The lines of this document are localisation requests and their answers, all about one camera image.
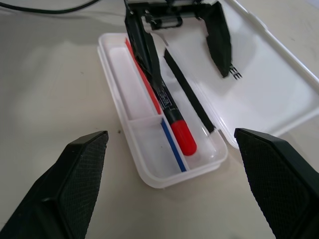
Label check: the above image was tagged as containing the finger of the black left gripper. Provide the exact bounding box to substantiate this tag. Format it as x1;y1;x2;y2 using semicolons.
200;0;233;79
124;7;163;88

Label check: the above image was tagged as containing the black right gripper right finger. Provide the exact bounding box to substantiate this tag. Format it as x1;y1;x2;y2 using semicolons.
233;127;319;239

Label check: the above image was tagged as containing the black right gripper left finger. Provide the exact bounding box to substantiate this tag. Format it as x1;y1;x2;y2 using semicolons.
0;130;109;239

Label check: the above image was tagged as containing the black marker with red cap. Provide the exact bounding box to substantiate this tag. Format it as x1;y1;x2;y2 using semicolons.
149;73;198;157

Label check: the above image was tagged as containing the white plastic pencil case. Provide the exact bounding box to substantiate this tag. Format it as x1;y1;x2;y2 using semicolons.
97;0;319;190

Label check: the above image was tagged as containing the black cable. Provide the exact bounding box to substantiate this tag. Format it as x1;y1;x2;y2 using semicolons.
0;0;101;14

